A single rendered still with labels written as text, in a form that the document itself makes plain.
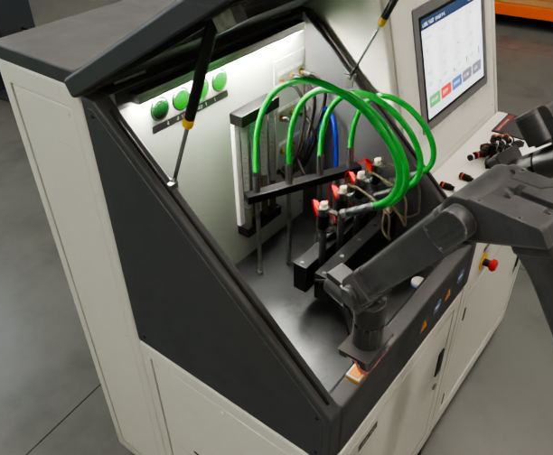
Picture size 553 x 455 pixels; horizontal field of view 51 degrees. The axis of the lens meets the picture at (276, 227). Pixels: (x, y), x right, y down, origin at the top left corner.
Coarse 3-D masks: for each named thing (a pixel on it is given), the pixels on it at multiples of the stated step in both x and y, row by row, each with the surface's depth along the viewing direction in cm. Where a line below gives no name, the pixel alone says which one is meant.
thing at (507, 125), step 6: (510, 114) 200; (504, 120) 196; (510, 120) 196; (498, 126) 193; (504, 126) 193; (510, 126) 192; (516, 126) 192; (498, 132) 190; (504, 132) 190; (510, 132) 189; (516, 132) 189; (522, 138) 186
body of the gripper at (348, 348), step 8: (352, 328) 106; (384, 328) 111; (352, 336) 107; (360, 336) 105; (368, 336) 104; (376, 336) 104; (384, 336) 109; (392, 336) 110; (344, 344) 108; (352, 344) 108; (360, 344) 106; (368, 344) 105; (376, 344) 106; (384, 344) 107; (344, 352) 106; (352, 352) 106; (360, 352) 106; (368, 352) 106; (376, 352) 106; (360, 360) 105; (368, 360) 104
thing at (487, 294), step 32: (320, 0) 145; (352, 0) 140; (384, 0) 137; (416, 0) 147; (352, 32) 144; (384, 32) 139; (384, 64) 143; (416, 64) 153; (416, 96) 155; (480, 96) 189; (416, 128) 158; (448, 128) 174; (480, 256) 161; (512, 256) 207; (480, 288) 179; (480, 320) 201; (480, 352) 229; (448, 384) 197
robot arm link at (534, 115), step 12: (540, 108) 98; (552, 108) 97; (516, 120) 101; (528, 120) 99; (540, 120) 98; (552, 120) 97; (528, 132) 100; (540, 132) 98; (552, 132) 98; (528, 144) 101
